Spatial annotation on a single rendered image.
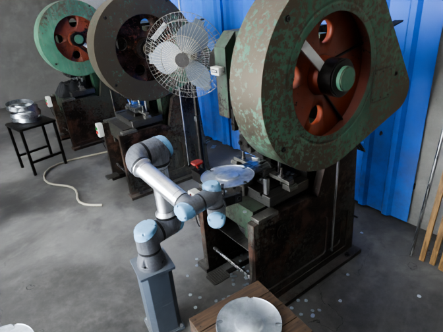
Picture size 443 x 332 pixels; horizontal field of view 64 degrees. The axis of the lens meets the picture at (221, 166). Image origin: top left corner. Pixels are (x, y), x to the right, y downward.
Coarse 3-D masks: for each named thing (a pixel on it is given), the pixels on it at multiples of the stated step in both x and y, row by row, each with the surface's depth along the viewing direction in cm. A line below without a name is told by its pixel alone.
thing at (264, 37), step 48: (288, 0) 120; (336, 0) 133; (384, 0) 151; (240, 48) 131; (288, 48) 126; (384, 48) 162; (240, 96) 135; (288, 96) 134; (384, 96) 174; (288, 144) 142; (336, 144) 162
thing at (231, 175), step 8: (216, 168) 202; (224, 168) 201; (232, 168) 200; (240, 168) 199; (248, 168) 198; (208, 176) 193; (216, 176) 191; (224, 176) 190; (232, 176) 189; (240, 176) 189; (248, 176) 188; (224, 184) 181; (232, 184) 180; (240, 184) 178
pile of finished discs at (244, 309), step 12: (240, 300) 169; (252, 300) 168; (264, 300) 168; (228, 312) 163; (240, 312) 163; (252, 312) 162; (264, 312) 162; (276, 312) 161; (216, 324) 158; (228, 324) 157; (240, 324) 156; (252, 324) 156; (264, 324) 156; (276, 324) 157
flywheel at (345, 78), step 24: (336, 24) 148; (360, 24) 155; (312, 48) 137; (336, 48) 153; (360, 48) 163; (312, 72) 146; (336, 72) 140; (360, 72) 168; (312, 96) 153; (336, 96) 146; (360, 96) 169; (336, 120) 169
